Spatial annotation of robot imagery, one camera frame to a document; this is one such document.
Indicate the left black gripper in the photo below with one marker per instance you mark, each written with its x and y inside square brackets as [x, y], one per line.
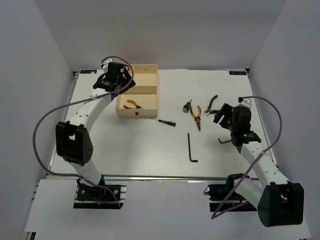
[127, 81]

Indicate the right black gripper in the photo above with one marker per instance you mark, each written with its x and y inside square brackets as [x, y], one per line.
[227, 110]

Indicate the short brown hex key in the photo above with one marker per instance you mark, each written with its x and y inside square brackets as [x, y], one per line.
[224, 141]

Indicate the green handled cutters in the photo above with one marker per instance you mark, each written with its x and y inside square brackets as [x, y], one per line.
[209, 111]

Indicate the small yellow-black pliers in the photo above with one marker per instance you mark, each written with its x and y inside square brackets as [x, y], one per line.
[134, 105]

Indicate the large yellow-black needle-nose pliers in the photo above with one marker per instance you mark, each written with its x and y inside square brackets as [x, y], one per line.
[196, 117]

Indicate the long brown hex key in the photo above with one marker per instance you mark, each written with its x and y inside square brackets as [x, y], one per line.
[189, 149]

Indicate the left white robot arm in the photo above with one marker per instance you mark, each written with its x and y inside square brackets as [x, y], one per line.
[73, 142]

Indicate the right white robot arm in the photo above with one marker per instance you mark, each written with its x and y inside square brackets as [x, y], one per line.
[278, 201]

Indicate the cream compartment tray box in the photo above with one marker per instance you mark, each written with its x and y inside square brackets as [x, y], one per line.
[145, 93]

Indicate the stubby green orange screwdriver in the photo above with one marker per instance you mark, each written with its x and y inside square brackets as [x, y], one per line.
[187, 106]

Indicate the slim black green screwdriver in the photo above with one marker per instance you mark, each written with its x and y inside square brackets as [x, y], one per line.
[169, 123]

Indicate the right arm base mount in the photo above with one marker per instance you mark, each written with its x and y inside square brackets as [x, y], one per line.
[218, 191]

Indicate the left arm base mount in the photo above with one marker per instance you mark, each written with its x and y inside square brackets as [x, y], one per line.
[92, 197]

